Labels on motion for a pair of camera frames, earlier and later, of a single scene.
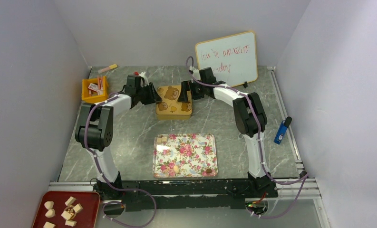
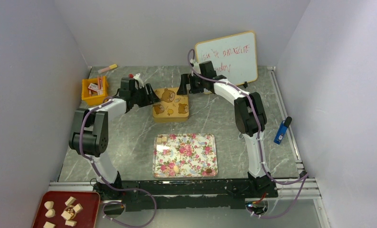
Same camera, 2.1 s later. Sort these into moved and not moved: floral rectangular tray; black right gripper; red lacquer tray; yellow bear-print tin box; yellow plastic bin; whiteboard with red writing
Moved: black right gripper; yellow bear-print tin box
Not moved: whiteboard with red writing; yellow plastic bin; red lacquer tray; floral rectangular tray
